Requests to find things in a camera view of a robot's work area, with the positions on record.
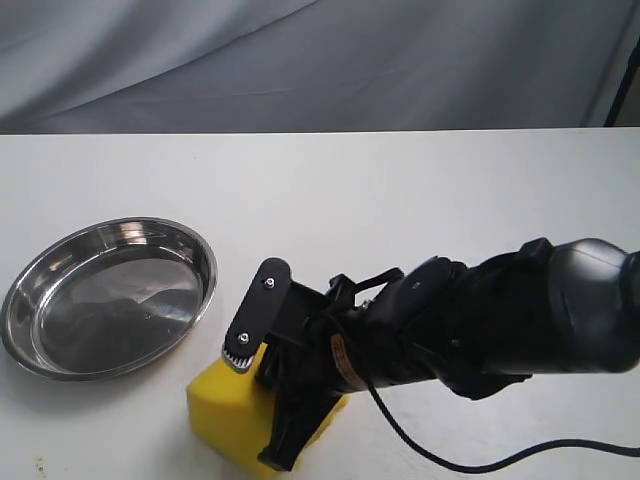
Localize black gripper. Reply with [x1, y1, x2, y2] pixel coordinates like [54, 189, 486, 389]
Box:
[255, 304, 380, 472]

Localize yellow sponge block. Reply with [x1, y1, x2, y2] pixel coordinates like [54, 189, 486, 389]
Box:
[186, 344, 348, 479]

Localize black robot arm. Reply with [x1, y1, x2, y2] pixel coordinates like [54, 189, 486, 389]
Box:
[258, 238, 639, 471]

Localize stainless steel round pan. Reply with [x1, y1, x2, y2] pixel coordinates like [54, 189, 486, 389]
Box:
[1, 217, 218, 382]

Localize white backdrop cloth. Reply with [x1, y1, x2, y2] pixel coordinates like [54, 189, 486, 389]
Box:
[1, 1, 639, 134]

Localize black stand pole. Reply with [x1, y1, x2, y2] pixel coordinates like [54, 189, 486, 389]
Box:
[603, 32, 639, 128]

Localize wrist camera with black bracket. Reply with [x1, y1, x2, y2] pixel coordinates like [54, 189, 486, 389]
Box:
[222, 257, 329, 374]

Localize black camera cable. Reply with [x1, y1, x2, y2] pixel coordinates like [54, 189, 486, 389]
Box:
[319, 268, 640, 479]

